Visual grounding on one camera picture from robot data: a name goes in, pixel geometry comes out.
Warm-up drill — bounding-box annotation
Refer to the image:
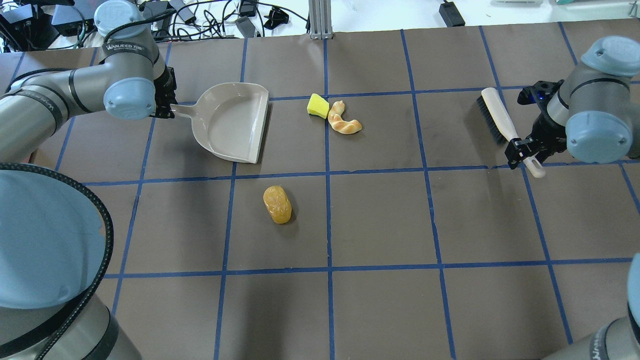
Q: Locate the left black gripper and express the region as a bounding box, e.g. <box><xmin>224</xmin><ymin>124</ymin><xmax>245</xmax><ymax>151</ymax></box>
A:
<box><xmin>151</xmin><ymin>66</ymin><xmax>178</xmax><ymax>119</ymax></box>

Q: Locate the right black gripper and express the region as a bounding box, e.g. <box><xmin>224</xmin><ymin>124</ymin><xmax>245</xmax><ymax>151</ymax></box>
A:
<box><xmin>504</xmin><ymin>112</ymin><xmax>567</xmax><ymax>170</ymax></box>

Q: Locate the beige plastic dustpan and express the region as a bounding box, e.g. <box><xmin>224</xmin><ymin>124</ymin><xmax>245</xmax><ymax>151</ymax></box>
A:
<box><xmin>170</xmin><ymin>82</ymin><xmax>269</xmax><ymax>164</ymax></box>

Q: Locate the yellow sponge piece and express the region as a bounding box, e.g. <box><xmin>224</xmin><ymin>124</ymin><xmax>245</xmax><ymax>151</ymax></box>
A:
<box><xmin>306</xmin><ymin>93</ymin><xmax>330</xmax><ymax>119</ymax></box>

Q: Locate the twisted bread croissant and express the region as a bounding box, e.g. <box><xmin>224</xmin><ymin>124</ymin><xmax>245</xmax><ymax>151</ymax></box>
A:
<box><xmin>327</xmin><ymin>100</ymin><xmax>363</xmax><ymax>135</ymax></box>

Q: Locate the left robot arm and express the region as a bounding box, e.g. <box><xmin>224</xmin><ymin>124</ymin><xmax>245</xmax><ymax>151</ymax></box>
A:
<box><xmin>1</xmin><ymin>0</ymin><xmax>177</xmax><ymax>360</ymax></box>

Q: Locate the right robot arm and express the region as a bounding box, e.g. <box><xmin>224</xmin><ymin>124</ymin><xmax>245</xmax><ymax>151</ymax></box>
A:
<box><xmin>502</xmin><ymin>36</ymin><xmax>639</xmax><ymax>360</ymax></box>

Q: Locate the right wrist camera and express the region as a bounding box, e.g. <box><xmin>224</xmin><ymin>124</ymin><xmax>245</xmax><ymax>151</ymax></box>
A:
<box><xmin>517</xmin><ymin>79</ymin><xmax>565</xmax><ymax>106</ymax></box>

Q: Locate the aluminium frame post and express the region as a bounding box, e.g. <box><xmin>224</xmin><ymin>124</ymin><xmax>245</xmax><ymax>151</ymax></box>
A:
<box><xmin>308</xmin><ymin>0</ymin><xmax>334</xmax><ymax>40</ymax></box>

